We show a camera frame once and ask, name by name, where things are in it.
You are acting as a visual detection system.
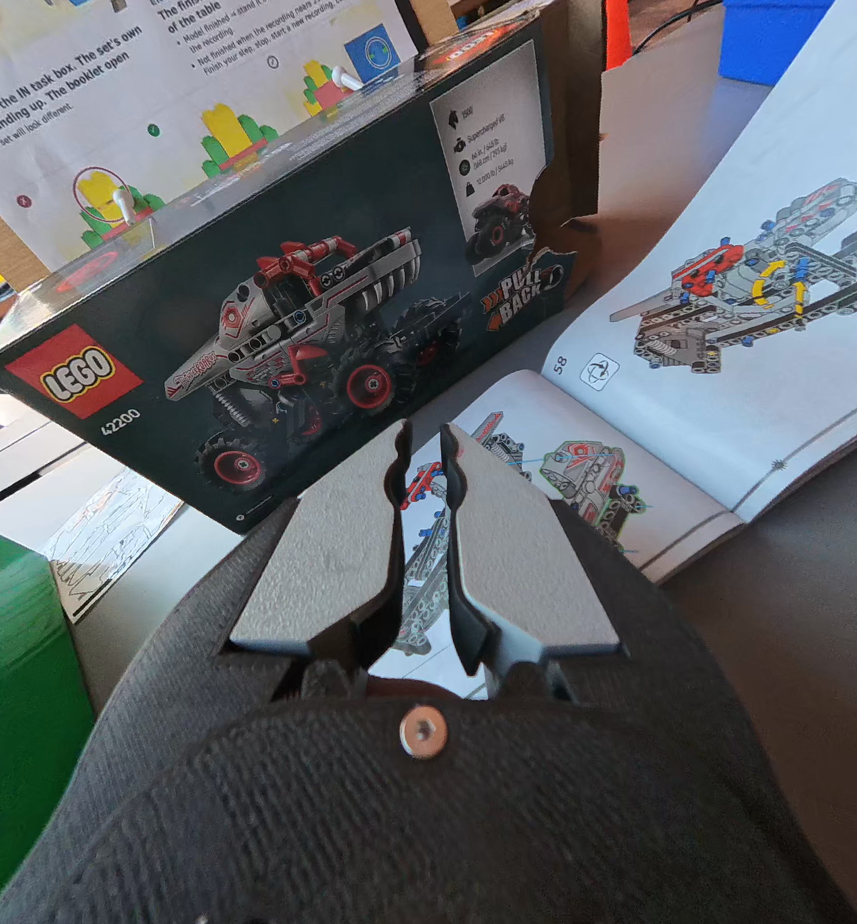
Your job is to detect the dark lego truck box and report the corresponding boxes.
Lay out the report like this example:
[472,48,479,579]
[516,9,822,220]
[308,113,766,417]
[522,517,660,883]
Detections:
[0,0,606,535]

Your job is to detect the lego sticker sheet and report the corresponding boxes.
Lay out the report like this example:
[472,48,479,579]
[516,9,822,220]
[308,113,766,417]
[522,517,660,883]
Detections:
[42,465,185,625]

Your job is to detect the blue plastic bin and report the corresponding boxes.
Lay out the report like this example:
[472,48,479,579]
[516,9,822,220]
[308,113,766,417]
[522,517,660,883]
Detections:
[717,0,833,88]

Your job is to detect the green plastic bin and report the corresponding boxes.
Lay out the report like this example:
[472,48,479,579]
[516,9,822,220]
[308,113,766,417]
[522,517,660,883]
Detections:
[0,513,96,924]

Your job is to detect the lego instruction booklet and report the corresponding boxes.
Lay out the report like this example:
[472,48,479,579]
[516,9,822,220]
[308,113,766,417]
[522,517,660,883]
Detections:
[398,0,857,654]

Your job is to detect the white instruction poster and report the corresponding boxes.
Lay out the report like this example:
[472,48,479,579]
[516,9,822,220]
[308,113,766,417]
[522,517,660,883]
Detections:
[0,0,429,270]

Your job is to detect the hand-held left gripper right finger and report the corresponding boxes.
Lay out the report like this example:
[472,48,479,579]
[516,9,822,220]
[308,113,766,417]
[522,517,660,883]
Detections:
[439,423,629,676]

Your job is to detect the orange cone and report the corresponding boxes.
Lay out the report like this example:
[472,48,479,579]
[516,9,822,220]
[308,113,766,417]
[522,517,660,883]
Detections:
[605,0,635,70]

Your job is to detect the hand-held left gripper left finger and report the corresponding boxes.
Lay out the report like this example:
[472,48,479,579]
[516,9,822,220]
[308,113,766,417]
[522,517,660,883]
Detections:
[230,419,411,674]

